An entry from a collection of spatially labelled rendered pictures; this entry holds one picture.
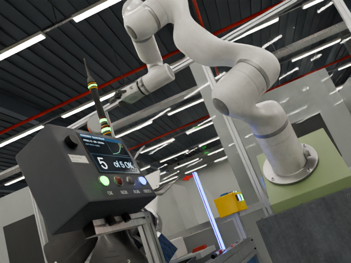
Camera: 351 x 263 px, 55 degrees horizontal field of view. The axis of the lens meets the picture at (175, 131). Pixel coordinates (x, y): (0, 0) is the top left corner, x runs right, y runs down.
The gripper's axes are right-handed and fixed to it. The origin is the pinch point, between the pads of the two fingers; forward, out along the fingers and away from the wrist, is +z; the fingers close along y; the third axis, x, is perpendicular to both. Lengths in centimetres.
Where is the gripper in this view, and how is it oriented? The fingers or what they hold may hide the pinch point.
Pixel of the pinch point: (116, 102)
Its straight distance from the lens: 165.4
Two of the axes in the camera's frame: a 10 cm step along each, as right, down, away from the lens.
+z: -8.4, 4.2, 3.3
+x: -3.3, -9.0, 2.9
